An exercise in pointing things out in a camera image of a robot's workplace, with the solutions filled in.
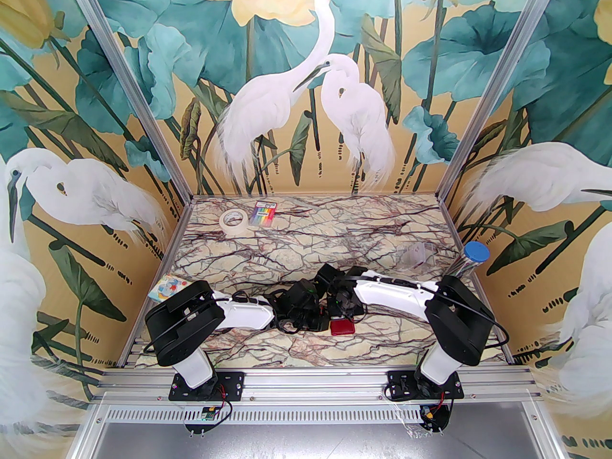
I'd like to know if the coloured pen pack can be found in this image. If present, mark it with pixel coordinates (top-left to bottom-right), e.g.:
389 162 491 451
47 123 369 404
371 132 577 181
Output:
252 200 277 229

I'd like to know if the cream masking tape roll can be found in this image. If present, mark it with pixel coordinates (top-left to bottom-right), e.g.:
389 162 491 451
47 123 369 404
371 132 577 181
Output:
219 208 250 233

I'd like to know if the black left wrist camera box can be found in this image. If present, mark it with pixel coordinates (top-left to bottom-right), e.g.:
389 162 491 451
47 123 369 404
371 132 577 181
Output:
285 279 317 307

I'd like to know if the perforated metal strip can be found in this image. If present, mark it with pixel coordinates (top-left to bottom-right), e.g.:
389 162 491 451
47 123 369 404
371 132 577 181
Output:
96 404 529 425

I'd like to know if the clear plastic card box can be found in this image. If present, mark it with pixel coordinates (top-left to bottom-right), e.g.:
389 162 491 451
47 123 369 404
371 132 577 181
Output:
400 242 435 272

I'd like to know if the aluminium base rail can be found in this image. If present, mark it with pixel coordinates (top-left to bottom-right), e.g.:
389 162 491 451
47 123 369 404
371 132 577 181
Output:
93 369 543 403

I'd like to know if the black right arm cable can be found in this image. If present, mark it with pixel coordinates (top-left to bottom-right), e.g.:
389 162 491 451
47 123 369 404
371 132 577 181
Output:
344 275 510 350

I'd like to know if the aluminium frame post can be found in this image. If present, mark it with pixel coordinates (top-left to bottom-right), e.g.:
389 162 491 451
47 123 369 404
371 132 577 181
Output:
61 0 196 198
436 0 568 200

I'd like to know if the clear pencil tube blue lid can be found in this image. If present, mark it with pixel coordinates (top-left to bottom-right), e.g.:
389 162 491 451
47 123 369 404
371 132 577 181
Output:
446 240 490 280

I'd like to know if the colourful patterned tissue pack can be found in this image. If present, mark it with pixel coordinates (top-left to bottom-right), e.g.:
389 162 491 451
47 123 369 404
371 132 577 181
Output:
148 274 197 302

